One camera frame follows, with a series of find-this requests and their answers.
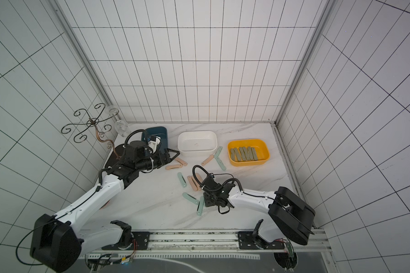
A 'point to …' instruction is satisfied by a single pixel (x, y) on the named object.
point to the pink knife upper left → (181, 161)
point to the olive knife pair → (250, 152)
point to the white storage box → (195, 144)
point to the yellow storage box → (261, 146)
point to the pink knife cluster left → (192, 183)
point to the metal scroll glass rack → (92, 122)
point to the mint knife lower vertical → (201, 202)
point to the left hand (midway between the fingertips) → (173, 158)
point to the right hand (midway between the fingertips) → (209, 194)
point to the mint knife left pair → (183, 182)
